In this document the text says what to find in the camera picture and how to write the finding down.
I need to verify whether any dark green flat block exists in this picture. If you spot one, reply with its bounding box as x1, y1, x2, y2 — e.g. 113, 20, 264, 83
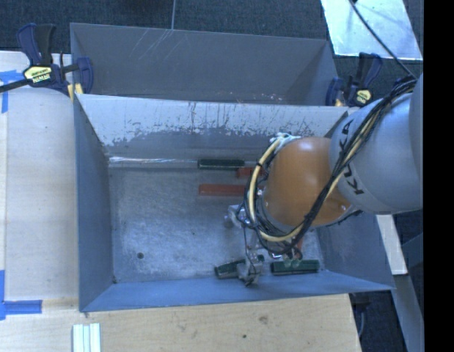
197, 158, 246, 170
270, 259, 321, 276
213, 258, 246, 279

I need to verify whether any red-brown flat block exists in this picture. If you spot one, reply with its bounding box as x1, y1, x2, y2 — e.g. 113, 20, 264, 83
198, 183, 249, 197

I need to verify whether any grey metal bin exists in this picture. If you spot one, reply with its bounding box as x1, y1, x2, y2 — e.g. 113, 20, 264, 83
69, 22, 397, 313

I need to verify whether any pale wood board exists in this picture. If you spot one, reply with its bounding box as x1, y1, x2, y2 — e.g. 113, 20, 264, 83
4, 86, 81, 303

